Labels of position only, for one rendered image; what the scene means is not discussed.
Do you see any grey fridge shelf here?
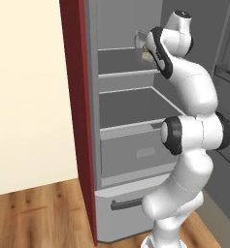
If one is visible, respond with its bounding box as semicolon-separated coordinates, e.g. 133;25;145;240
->
98;85;187;132
97;46;161;80

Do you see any grey fridge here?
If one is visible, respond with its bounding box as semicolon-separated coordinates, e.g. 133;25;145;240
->
83;0;188;244

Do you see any grey crisper drawer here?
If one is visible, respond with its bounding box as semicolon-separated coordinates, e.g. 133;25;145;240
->
99;123;180;179

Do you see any dark red cabinet side panel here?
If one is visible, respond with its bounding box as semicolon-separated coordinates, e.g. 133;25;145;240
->
58;0;98;247

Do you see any beige dumpling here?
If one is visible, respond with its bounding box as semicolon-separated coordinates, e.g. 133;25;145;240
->
141;46;156;64

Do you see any grey freezer drawer front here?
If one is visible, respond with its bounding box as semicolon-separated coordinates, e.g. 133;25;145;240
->
94;172;173;244

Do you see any dark freezer drawer handle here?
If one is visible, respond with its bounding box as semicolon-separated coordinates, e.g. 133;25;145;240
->
110;197;145;212

